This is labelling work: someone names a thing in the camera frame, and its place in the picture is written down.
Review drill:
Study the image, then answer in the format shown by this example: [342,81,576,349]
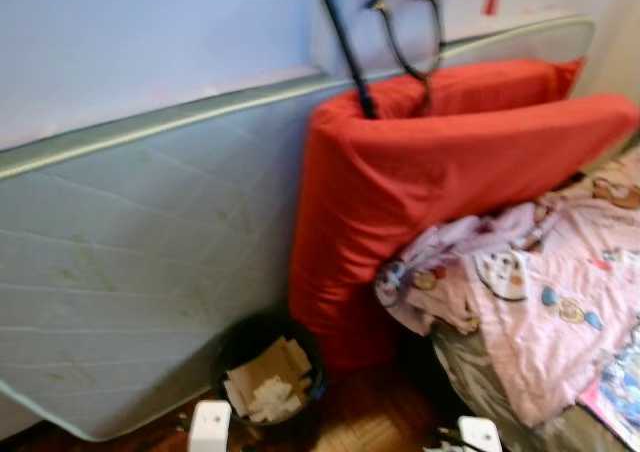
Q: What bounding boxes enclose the brown cardboard scraps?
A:
[222,337,314,413]

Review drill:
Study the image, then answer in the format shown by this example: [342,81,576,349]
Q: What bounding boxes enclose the red covered folded mattress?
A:
[290,57,640,373]

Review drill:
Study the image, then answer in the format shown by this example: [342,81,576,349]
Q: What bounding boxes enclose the white handbag with black handles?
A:
[305,0,451,121]

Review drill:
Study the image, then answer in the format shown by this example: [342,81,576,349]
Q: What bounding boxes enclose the pink cartoon print blanket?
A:
[375,147,640,429]

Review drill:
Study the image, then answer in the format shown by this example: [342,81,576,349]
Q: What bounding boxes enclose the bed with beige floral sheet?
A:
[430,322,640,452]

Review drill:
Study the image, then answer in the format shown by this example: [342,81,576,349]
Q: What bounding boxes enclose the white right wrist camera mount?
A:
[458,416,504,452]

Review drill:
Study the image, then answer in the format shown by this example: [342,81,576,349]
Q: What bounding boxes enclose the colourful comic book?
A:
[575,327,640,449]

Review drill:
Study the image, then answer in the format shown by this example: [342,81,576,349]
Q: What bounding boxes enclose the white crumpled paper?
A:
[248,375,307,424]

